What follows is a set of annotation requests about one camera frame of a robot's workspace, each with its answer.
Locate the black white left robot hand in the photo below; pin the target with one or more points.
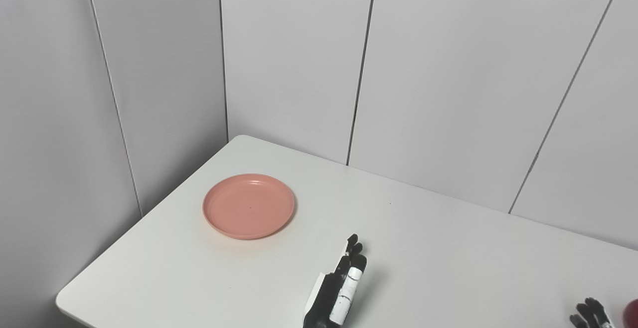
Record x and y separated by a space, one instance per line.
331 298

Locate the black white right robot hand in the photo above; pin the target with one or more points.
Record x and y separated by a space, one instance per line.
590 315

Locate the red apple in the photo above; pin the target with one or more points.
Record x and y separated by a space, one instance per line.
633 315

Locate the pink round plate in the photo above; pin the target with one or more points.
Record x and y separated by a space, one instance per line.
249 207

